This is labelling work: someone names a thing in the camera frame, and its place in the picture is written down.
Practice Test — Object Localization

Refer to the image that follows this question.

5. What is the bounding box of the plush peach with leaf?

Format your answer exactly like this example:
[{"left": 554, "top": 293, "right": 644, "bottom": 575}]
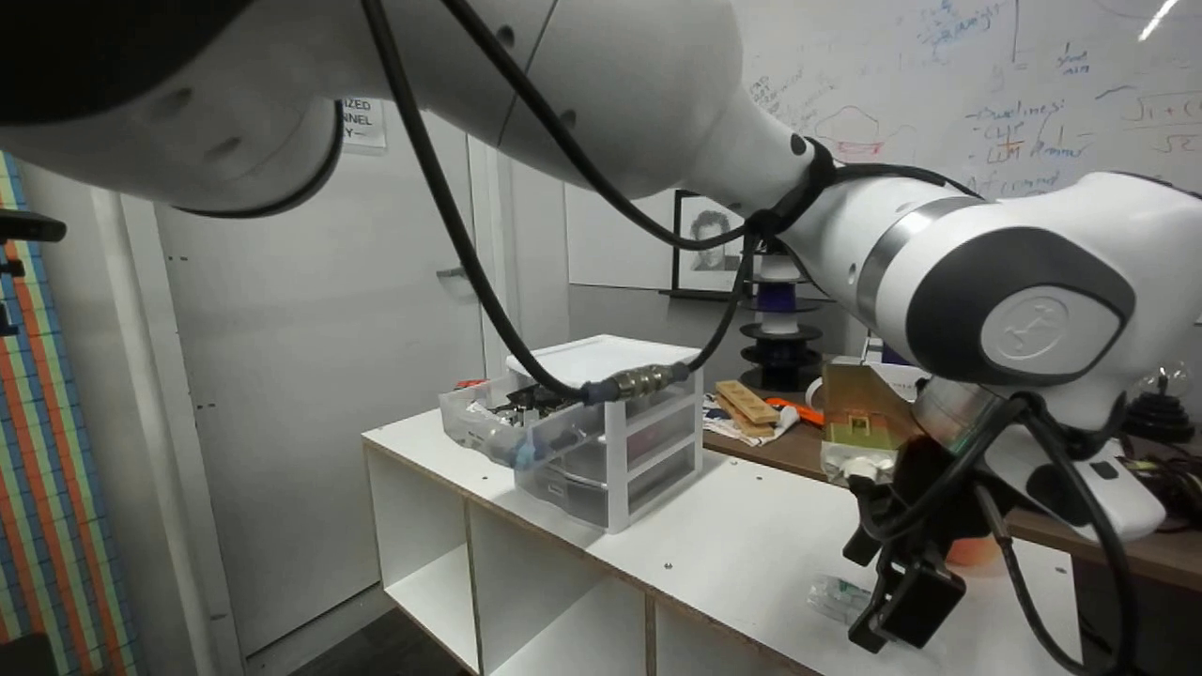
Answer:
[{"left": 948, "top": 535, "right": 1006, "bottom": 580}]

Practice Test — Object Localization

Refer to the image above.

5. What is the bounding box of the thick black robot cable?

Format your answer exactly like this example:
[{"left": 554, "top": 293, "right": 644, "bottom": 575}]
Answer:
[{"left": 356, "top": 0, "right": 986, "bottom": 410}]

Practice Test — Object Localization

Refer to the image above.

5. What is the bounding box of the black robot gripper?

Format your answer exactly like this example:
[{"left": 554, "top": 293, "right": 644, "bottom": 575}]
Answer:
[{"left": 846, "top": 435, "right": 1001, "bottom": 656}]

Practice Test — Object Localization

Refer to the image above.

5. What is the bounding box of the black framed portrait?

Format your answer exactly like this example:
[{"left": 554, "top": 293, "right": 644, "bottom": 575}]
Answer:
[{"left": 668, "top": 183, "right": 760, "bottom": 302}]

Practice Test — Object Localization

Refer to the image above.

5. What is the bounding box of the white open shelf table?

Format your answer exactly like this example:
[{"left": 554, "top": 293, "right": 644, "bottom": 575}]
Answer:
[{"left": 361, "top": 407, "right": 1091, "bottom": 676}]

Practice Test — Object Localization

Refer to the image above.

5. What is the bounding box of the wooden brush block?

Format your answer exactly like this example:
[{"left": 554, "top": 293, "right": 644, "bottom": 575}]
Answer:
[{"left": 712, "top": 375, "right": 790, "bottom": 435}]

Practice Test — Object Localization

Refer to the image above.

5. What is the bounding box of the white door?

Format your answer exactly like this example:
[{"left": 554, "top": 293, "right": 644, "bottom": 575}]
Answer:
[{"left": 118, "top": 123, "right": 504, "bottom": 656}]

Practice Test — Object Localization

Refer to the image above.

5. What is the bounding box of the black stacked spool tower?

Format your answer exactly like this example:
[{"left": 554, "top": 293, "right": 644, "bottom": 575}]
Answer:
[{"left": 735, "top": 274, "right": 834, "bottom": 393}]

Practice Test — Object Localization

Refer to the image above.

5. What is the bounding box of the orange handled tool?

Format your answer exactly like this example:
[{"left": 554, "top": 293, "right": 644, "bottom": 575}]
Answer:
[{"left": 762, "top": 393, "right": 834, "bottom": 435}]

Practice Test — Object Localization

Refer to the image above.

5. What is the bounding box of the brown wooden desk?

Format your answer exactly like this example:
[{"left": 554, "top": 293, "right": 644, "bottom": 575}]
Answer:
[{"left": 704, "top": 410, "right": 1202, "bottom": 600}]

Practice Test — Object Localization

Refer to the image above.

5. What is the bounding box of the black dome shaped device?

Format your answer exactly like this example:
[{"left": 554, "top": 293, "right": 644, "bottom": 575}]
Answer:
[{"left": 1121, "top": 385, "right": 1202, "bottom": 447}]

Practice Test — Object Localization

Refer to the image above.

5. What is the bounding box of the clear plastic drawer with parts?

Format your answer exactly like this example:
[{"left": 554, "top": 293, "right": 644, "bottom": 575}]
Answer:
[{"left": 437, "top": 375, "right": 610, "bottom": 472}]

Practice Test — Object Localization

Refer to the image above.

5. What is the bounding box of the olive yellow camera mount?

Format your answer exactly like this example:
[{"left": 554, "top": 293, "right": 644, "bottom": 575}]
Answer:
[{"left": 821, "top": 358, "right": 929, "bottom": 485}]

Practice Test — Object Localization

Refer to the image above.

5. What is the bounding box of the pile of small parts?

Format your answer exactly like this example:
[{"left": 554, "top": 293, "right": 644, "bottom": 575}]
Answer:
[{"left": 494, "top": 380, "right": 584, "bottom": 425}]

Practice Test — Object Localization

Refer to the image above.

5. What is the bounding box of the colourful striped panel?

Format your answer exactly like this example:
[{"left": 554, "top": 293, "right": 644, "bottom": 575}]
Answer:
[{"left": 0, "top": 146, "right": 137, "bottom": 676}]

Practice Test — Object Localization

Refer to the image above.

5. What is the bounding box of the wall whiteboard with writing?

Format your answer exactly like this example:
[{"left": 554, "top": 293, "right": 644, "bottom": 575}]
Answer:
[{"left": 555, "top": 0, "right": 1202, "bottom": 326}]

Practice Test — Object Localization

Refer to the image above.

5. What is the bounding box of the white drawer unit frame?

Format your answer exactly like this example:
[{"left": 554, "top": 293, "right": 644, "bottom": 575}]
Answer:
[{"left": 504, "top": 331, "right": 712, "bottom": 539}]

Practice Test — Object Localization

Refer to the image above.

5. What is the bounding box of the black horizontal bar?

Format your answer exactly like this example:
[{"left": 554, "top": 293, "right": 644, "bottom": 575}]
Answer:
[{"left": 0, "top": 206, "right": 72, "bottom": 249}]

